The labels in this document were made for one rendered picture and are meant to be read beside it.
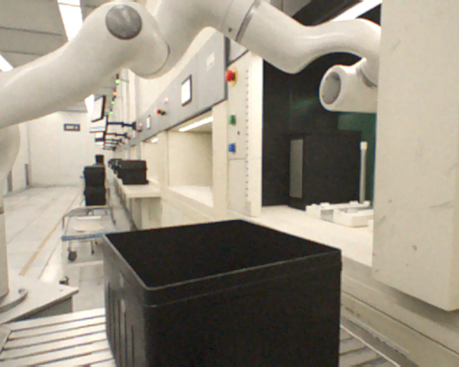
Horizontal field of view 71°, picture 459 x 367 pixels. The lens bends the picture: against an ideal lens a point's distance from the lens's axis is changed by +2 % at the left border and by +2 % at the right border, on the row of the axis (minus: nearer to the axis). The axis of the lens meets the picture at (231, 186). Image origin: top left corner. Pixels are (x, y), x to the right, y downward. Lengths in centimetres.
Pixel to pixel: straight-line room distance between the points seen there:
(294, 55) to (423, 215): 37
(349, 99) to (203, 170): 200
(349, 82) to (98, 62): 45
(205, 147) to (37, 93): 197
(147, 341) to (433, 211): 37
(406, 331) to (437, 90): 36
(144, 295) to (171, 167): 220
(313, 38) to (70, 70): 45
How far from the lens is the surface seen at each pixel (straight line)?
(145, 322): 35
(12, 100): 73
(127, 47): 62
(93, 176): 450
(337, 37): 64
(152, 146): 401
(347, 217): 96
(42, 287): 90
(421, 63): 50
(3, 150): 85
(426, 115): 49
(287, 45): 67
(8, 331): 72
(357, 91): 67
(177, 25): 72
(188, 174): 254
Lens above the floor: 106
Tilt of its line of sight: 5 degrees down
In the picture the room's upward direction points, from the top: straight up
